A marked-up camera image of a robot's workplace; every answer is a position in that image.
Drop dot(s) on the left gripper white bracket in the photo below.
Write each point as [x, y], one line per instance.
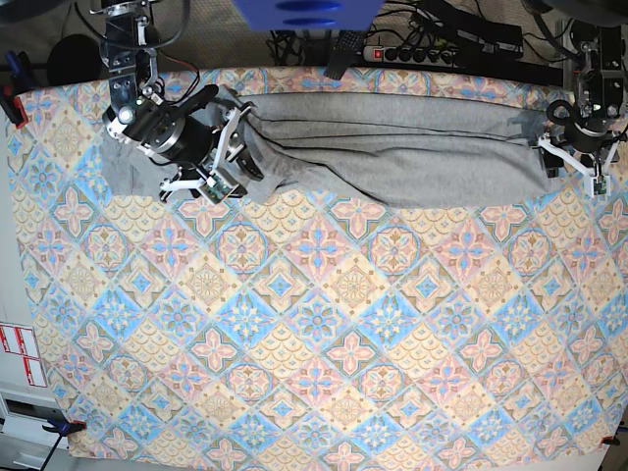
[588, 153]

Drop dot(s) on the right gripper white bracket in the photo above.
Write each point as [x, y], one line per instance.
[212, 162]

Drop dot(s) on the grey T-shirt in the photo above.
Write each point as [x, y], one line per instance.
[401, 151]

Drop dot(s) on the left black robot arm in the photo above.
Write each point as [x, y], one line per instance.
[589, 34]

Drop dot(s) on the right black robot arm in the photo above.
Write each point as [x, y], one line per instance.
[130, 46]

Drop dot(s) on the patterned tile tablecloth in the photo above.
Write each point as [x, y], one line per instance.
[315, 331]

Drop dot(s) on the blue box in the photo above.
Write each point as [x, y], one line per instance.
[308, 14]

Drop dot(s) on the black power strip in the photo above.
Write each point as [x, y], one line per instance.
[409, 56]

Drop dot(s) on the red black clamp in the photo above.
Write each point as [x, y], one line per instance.
[11, 103]

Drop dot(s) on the red white stickers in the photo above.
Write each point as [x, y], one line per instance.
[20, 342]

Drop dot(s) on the small orange clamp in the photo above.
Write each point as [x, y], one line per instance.
[611, 441]

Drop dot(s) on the orange black clamp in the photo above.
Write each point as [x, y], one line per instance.
[63, 428]

